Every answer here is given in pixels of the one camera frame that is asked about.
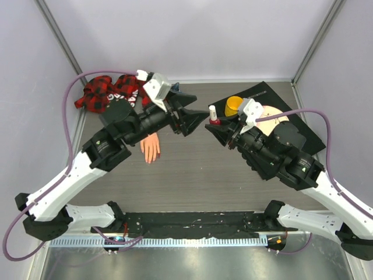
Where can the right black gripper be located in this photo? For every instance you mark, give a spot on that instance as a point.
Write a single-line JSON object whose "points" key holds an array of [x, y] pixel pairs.
{"points": [[224, 133]]}

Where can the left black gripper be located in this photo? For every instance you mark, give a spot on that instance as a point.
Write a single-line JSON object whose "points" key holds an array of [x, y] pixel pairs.
{"points": [[188, 119]]}

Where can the white nail polish cap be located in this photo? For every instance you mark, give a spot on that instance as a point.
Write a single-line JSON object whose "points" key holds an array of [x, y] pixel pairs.
{"points": [[212, 112]]}

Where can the red nail polish bottle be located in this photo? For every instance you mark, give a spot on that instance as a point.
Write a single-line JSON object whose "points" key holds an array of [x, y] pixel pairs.
{"points": [[214, 122]]}

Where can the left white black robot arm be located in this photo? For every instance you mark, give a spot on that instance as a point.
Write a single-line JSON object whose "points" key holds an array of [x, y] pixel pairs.
{"points": [[49, 214]]}

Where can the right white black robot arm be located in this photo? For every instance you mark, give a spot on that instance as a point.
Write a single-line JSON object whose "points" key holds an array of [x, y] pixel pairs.
{"points": [[349, 223]]}

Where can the blue ceramic jug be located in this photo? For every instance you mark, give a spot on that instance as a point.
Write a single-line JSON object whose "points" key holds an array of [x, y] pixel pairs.
{"points": [[176, 87]]}

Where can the yellow mug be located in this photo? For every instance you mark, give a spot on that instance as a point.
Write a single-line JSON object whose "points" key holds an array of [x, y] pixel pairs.
{"points": [[232, 105]]}

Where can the black placemat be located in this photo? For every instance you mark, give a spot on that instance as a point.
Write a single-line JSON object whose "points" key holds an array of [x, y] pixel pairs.
{"points": [[282, 95]]}

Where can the mannequin hand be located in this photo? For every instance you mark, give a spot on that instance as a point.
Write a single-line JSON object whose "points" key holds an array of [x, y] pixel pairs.
{"points": [[150, 147]]}

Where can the red black plaid shirt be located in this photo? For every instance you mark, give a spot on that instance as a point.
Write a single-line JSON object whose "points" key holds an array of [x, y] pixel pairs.
{"points": [[100, 92]]}

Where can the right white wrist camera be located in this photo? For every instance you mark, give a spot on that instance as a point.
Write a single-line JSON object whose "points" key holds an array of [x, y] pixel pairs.
{"points": [[249, 111]]}

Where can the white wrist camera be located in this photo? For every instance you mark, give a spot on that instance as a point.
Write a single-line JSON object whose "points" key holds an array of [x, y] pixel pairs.
{"points": [[156, 86], [249, 111]]}

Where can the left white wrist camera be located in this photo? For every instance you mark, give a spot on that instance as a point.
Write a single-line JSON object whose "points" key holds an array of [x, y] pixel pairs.
{"points": [[156, 86]]}

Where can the dark handled knife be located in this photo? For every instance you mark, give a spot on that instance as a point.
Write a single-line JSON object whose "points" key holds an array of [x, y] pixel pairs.
{"points": [[257, 94]]}

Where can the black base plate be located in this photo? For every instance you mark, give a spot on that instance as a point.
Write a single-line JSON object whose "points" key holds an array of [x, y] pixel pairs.
{"points": [[196, 225]]}

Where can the white cable duct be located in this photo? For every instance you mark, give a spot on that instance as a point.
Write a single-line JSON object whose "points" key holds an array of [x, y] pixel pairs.
{"points": [[97, 241]]}

